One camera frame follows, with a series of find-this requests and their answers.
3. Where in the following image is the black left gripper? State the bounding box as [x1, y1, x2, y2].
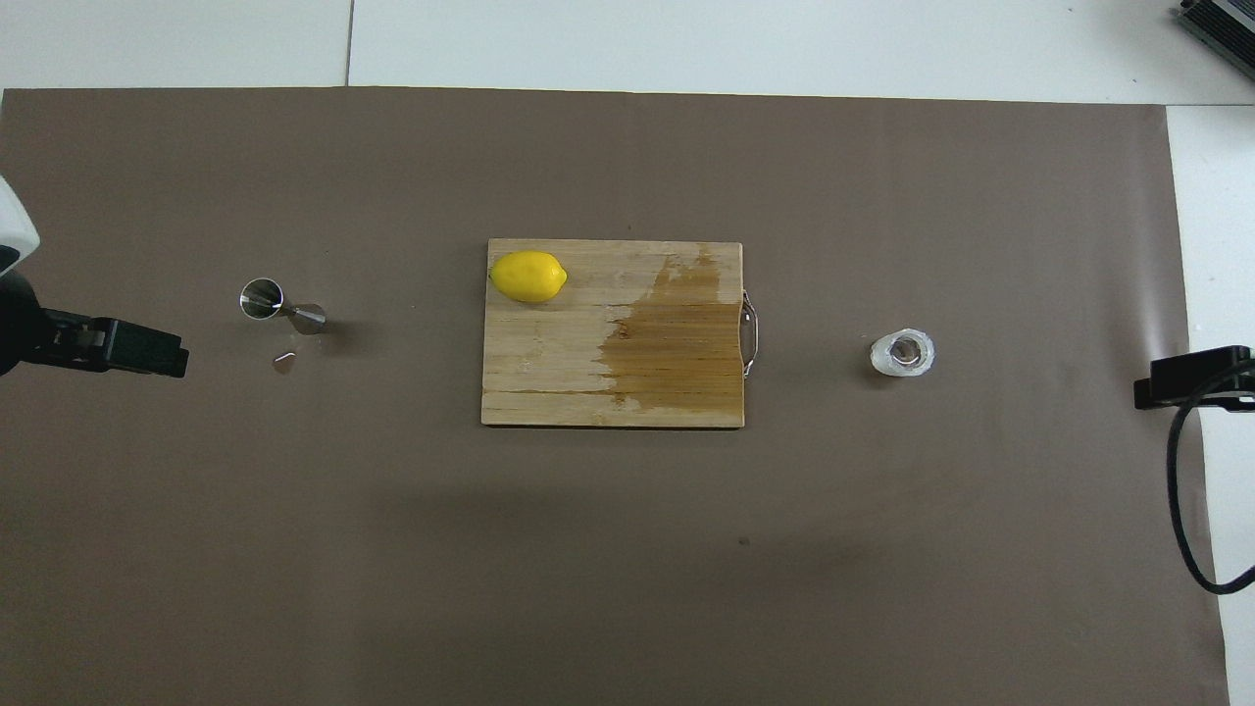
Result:
[0, 270, 189, 378]

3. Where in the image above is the steel double jigger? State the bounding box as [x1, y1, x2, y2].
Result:
[239, 277, 328, 336]

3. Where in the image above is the small white glass cup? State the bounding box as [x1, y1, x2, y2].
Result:
[870, 328, 935, 378]

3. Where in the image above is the brown paper table mat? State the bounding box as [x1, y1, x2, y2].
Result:
[0, 86, 1231, 706]

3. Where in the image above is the grey finned metal device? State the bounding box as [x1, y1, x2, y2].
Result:
[1172, 0, 1255, 84]

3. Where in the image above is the yellow lemon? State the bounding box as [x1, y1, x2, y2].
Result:
[489, 250, 569, 304]

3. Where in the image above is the wooden cutting board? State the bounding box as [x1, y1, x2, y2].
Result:
[480, 238, 759, 429]

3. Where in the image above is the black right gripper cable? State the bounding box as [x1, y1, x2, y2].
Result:
[1165, 361, 1255, 596]

